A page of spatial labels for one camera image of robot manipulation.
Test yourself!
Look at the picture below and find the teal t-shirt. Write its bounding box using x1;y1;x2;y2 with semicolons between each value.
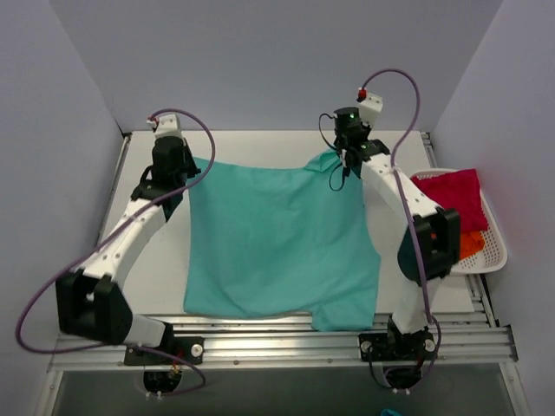
183;151;381;332

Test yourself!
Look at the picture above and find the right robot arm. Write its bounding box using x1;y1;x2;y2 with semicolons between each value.
331;107;460;358

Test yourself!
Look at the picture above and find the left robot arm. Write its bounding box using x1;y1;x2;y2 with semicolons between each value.
55;136;200;363

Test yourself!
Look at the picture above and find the magenta t-shirt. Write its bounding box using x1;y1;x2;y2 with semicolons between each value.
411;169;488;233

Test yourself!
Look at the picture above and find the orange t-shirt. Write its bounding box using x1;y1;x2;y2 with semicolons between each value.
460;231;485;260

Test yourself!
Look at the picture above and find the white plastic basket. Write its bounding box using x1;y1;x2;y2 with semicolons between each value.
412;168;507;275

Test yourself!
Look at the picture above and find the teal object at bottom edge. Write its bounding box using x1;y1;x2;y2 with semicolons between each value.
380;408;400;416

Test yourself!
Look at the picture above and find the black looped cable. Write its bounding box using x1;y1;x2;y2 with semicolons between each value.
318;112;352;192

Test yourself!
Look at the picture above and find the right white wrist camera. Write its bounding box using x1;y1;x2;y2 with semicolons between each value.
356;88;383;127

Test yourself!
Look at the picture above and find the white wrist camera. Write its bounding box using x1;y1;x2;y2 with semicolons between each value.
147;114;182;139
356;88;383;127

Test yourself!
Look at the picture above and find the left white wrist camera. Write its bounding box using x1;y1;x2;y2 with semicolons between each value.
147;114;182;139

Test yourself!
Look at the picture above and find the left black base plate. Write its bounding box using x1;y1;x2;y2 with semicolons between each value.
123;335;205;367

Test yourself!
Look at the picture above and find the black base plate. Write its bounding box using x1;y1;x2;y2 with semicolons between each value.
123;335;205;367
357;331;436;362

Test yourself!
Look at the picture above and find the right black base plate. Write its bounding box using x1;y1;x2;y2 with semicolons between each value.
357;331;436;362

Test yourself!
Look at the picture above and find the aluminium mounting rail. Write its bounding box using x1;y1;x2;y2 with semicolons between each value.
47;311;519;369

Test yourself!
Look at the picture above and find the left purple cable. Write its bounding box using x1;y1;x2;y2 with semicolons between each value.
15;107;217;396

